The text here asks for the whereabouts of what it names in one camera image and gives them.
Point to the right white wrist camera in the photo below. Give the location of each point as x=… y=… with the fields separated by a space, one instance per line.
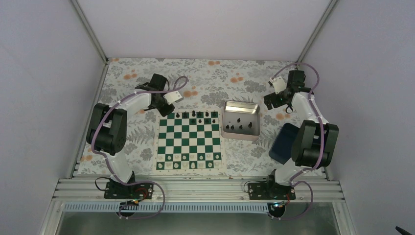
x=278 y=83

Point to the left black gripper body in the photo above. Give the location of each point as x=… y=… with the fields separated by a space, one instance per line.
x=162 y=111

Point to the aluminium rail frame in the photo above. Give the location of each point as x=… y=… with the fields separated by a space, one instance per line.
x=199 y=189

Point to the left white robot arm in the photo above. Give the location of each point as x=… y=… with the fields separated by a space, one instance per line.
x=107 y=130

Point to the green white chessboard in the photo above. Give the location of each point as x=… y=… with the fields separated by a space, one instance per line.
x=185 y=148

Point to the pink metal tin tray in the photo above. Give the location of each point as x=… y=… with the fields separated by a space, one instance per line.
x=241 y=121

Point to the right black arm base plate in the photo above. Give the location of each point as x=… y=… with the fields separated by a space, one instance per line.
x=265 y=191

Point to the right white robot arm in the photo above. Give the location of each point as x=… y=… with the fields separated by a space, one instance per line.
x=298 y=149

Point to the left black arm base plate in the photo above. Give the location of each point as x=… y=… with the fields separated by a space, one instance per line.
x=115 y=190

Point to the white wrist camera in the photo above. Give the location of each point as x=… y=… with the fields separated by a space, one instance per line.
x=172 y=97
x=278 y=83

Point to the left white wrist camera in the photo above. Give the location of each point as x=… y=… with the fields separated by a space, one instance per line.
x=172 y=97

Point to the dark blue tin lid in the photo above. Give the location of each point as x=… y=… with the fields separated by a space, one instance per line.
x=281 y=148

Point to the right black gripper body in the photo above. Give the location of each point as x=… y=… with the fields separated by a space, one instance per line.
x=275 y=103

